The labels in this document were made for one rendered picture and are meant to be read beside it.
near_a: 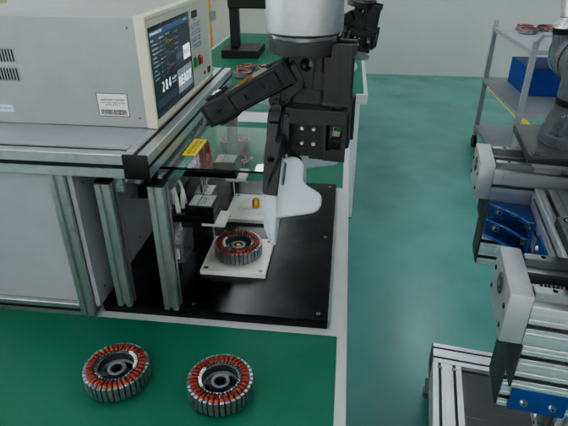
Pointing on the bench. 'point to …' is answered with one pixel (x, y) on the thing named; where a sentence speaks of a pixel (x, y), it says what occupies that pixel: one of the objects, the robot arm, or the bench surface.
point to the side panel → (41, 248)
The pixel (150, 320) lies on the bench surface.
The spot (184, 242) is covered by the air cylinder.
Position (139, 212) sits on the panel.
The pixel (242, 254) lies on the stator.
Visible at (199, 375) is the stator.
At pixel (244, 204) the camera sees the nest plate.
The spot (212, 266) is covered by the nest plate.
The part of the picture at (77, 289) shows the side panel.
